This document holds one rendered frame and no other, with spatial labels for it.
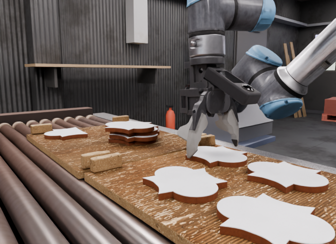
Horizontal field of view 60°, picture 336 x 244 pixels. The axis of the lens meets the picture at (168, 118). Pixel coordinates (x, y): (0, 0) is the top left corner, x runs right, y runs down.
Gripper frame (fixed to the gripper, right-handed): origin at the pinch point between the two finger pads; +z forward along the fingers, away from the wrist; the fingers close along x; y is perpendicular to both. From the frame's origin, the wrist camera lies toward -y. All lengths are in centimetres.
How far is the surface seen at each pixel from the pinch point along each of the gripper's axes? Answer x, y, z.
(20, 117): 18, 89, -5
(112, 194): 25.6, -1.3, 1.7
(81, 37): -112, 323, -83
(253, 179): 5.4, -12.8, 1.5
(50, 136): 21.7, 40.4, -2.5
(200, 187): 16.1, -10.9, 0.7
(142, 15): -198, 308, -116
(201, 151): 1.5, 3.2, -0.2
